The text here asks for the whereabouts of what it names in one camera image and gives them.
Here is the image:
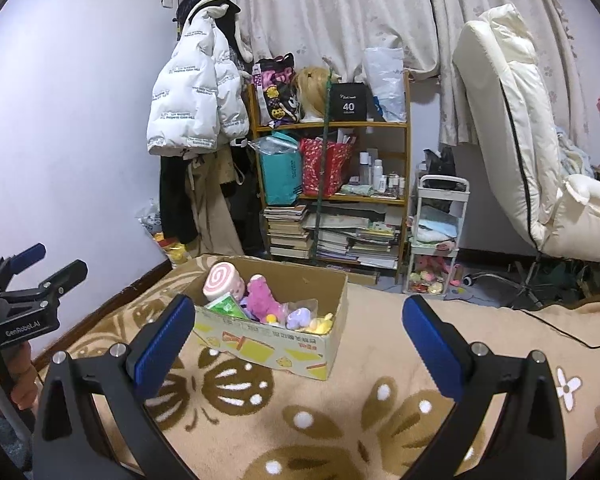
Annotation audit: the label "printed cardboard box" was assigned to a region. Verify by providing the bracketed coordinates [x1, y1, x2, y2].
[177, 255, 350, 382]

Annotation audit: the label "bag of colourful packets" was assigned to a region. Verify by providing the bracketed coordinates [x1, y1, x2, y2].
[137, 205, 188, 263]

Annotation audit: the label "dark knit hat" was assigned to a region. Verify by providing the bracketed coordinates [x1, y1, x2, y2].
[176, 0, 217, 17]

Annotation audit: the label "group of cosmetic bottles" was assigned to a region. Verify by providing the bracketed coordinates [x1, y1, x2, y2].
[357, 150, 407, 196]

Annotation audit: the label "wooden shelf rack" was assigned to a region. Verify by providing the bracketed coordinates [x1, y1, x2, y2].
[247, 72, 412, 283]

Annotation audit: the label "yellow plush toy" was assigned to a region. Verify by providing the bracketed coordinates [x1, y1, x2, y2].
[302, 312, 335, 335]

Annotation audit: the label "cream office chair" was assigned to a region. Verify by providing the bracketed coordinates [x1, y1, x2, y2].
[452, 4, 600, 311]

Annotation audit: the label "green tissue pack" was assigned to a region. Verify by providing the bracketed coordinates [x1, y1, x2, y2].
[204, 294, 251, 322]

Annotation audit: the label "person's left hand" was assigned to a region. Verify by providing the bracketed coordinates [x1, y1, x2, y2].
[0, 344, 40, 410]

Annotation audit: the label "white trolley cart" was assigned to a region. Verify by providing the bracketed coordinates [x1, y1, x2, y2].
[402, 175, 471, 295]

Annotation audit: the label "dark wooden bed frame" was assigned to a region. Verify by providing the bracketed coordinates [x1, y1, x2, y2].
[30, 259, 177, 367]

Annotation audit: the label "cream flower curtain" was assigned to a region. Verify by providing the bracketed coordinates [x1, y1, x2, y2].
[235, 0, 600, 146]

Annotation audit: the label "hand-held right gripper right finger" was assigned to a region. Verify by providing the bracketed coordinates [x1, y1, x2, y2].
[401, 294, 568, 480]

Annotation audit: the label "printed black tote bag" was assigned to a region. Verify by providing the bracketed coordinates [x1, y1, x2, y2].
[252, 53, 301, 128]

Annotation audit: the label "clear plastic bag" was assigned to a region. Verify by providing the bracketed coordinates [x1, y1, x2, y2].
[250, 135, 301, 157]

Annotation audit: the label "black hanging garment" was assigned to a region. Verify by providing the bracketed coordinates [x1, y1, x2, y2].
[220, 147, 266, 256]
[159, 152, 201, 246]

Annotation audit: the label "red gift bag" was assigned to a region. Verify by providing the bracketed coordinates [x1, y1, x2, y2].
[300, 135, 355, 198]

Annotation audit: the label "beige flower printed blanket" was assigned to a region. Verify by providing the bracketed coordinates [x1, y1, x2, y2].
[35, 255, 600, 480]

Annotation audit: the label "pink swirl roll plush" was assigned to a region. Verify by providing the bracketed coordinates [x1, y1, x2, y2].
[202, 261, 246, 303]

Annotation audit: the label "green pole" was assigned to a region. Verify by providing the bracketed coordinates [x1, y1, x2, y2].
[310, 62, 337, 266]

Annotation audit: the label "blonde wig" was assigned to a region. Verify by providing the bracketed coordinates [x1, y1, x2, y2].
[294, 66, 341, 123]

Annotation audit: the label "white plastic bag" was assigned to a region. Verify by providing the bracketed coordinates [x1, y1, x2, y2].
[362, 46, 407, 123]

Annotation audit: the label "light blue cloth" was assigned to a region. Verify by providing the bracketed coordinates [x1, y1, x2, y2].
[555, 125, 595, 177]

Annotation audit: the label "beige hanging trousers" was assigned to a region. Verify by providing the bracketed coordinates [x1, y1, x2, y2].
[185, 152, 246, 256]

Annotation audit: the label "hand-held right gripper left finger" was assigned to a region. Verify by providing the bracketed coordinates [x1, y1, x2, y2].
[32, 294, 201, 480]

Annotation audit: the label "small lilac plush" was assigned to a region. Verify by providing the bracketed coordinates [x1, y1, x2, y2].
[285, 307, 312, 331]

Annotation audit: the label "black box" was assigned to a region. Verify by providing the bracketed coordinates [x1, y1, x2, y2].
[328, 82, 368, 122]

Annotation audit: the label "teal paper bag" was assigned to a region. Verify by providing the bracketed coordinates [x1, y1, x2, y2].
[258, 132, 303, 206]

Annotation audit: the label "pink bear plush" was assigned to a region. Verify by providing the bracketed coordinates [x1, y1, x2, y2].
[245, 274, 287, 323]

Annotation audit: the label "white puffer jacket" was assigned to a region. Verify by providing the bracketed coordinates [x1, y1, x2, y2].
[146, 4, 251, 157]

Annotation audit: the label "stack of old books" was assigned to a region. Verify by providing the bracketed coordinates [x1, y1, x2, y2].
[263, 203, 313, 261]

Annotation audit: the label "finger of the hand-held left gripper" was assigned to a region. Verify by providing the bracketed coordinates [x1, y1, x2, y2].
[0, 259, 89, 306]
[0, 243, 47, 281]

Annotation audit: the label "black cable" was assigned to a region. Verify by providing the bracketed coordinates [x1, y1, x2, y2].
[519, 306, 600, 350]

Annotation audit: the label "pile of magazines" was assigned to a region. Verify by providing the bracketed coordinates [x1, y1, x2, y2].
[305, 207, 403, 268]

